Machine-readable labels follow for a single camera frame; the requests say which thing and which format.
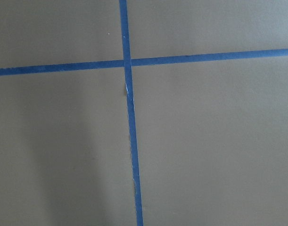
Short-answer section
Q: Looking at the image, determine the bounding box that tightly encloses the vertical blue tape strip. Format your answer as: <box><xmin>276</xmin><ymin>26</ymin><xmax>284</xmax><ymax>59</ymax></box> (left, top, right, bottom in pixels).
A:
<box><xmin>119</xmin><ymin>0</ymin><xmax>144</xmax><ymax>226</ymax></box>

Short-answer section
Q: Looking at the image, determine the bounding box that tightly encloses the horizontal blue tape strip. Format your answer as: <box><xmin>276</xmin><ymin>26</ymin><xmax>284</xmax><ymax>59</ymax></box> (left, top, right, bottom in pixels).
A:
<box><xmin>0</xmin><ymin>48</ymin><xmax>288</xmax><ymax>76</ymax></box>

